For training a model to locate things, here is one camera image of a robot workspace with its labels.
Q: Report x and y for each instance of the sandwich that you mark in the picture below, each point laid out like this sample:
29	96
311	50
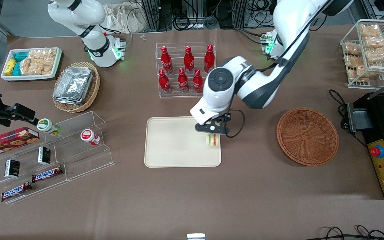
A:
212	140

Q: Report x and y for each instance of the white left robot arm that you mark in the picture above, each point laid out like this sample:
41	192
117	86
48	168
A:
258	86

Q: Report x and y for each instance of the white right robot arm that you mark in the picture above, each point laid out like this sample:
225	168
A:
92	43

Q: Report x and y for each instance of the cream plastic tray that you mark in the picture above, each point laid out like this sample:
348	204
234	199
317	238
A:
175	143

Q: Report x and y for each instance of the silver foil tray stack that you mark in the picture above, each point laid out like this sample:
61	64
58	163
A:
73	85

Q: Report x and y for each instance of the wicker basket with foil trays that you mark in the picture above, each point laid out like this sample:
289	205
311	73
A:
92	91

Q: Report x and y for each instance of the empty brown wicker basket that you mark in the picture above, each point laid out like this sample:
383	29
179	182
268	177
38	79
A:
306	136

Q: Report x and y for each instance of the red tartan cookie box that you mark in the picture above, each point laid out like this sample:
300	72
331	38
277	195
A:
8	141

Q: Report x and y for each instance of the green sunflower lid cup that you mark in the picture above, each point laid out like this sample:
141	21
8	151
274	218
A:
46	125

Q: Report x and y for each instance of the red cola bottle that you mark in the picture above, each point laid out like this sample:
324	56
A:
197	83
183	82
166	61
189	61
209	60
164	83

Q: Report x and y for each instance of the white rectangular snack bin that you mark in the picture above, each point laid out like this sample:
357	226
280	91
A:
28	77

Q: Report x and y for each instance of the yellow snack box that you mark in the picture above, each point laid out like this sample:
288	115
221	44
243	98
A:
10	66

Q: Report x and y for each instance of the teal snack box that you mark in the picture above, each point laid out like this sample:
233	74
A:
17	69
21	56

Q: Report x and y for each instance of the small black snack box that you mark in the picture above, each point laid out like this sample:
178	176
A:
12	168
44	155

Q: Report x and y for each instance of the rice cracker snack bag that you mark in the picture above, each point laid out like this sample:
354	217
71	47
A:
370	30
353	49
358	73
48	61
30	65
380	54
376	41
354	61

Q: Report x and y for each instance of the Snickers chocolate bar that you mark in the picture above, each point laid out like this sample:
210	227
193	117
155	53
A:
16	191
47	174

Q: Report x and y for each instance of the clear acrylic bottle rack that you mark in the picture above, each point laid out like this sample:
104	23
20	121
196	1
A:
178	53

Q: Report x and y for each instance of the red lid cup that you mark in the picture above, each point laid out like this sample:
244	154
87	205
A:
88	136

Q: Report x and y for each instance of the clear acrylic stepped display stand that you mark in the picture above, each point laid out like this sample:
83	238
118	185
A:
78	156

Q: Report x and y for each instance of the small white block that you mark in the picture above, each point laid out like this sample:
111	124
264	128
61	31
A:
195	237

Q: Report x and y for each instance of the white crumpled plastic sheet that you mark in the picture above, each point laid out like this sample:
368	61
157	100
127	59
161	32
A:
122	16

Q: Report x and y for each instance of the black appliance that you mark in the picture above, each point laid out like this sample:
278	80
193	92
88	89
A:
375	123

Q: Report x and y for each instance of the red emergency stop button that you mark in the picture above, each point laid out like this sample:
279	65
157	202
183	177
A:
377	151

